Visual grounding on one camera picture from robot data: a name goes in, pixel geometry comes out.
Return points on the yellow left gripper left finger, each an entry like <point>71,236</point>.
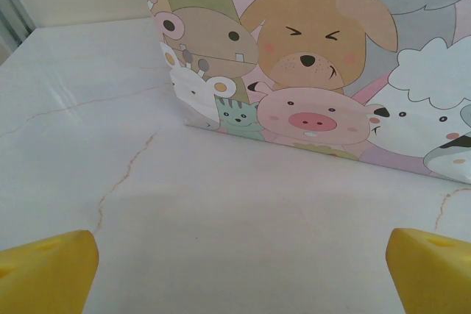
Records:
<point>44,273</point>

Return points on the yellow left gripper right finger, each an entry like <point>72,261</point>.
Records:
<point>430,273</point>

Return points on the cartoon animal paper gift bag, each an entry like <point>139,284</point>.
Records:
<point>312,34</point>

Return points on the aluminium frame post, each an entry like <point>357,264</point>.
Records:
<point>14,16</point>

